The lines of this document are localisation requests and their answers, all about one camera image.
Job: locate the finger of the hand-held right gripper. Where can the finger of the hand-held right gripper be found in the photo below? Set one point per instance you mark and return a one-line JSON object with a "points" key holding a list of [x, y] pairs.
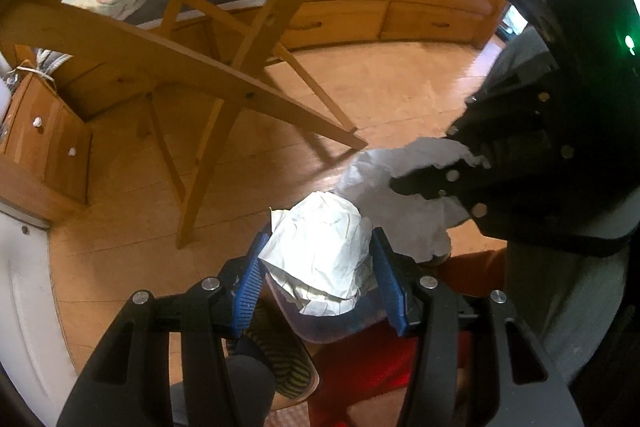
{"points": [[435, 182]]}

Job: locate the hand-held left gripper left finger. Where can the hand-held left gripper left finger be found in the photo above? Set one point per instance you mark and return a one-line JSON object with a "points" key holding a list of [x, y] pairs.
{"points": [[247, 292]]}

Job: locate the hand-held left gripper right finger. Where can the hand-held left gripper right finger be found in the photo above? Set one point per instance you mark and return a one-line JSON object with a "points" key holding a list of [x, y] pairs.
{"points": [[395, 292]]}

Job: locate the white paper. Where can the white paper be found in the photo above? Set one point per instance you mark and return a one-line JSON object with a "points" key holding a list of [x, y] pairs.
{"points": [[320, 247], [370, 179]]}

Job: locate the lined trash bin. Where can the lined trash bin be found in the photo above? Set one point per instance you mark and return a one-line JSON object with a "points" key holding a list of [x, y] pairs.
{"points": [[340, 327]]}

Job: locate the striped left slipper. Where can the striped left slipper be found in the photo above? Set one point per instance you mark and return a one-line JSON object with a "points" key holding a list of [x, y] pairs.
{"points": [[287, 357]]}

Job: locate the red seat cushion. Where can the red seat cushion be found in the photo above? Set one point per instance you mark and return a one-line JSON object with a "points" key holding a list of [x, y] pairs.
{"points": [[370, 372]]}

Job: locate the wooden bed drawer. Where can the wooden bed drawer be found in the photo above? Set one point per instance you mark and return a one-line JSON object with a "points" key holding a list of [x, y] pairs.
{"points": [[340, 19], [430, 19]]}

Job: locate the white door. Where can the white door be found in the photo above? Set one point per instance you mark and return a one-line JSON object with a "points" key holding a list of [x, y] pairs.
{"points": [[30, 307]]}

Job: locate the wooden nightstand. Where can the wooden nightstand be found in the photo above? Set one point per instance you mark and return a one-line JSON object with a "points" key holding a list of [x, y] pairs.
{"points": [[50, 147]]}

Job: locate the wooden bunk bed frame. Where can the wooden bunk bed frame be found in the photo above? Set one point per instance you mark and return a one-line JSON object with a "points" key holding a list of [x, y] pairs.
{"points": [[115, 82]]}

